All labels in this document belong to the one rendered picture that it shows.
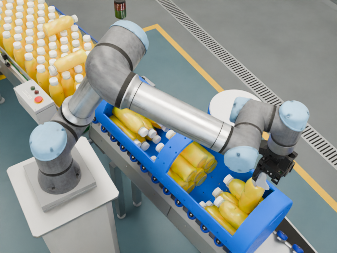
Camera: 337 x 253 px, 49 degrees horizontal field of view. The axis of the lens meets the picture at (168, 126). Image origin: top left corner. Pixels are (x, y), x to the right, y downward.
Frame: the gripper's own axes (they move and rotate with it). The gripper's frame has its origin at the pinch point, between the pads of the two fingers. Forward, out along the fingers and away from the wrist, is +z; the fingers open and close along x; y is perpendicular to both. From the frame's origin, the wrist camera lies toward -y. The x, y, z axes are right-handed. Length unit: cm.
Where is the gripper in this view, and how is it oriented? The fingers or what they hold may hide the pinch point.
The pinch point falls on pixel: (259, 178)
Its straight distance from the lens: 125.4
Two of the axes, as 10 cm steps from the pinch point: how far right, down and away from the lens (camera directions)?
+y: 6.7, 5.8, -4.6
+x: 7.4, -5.0, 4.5
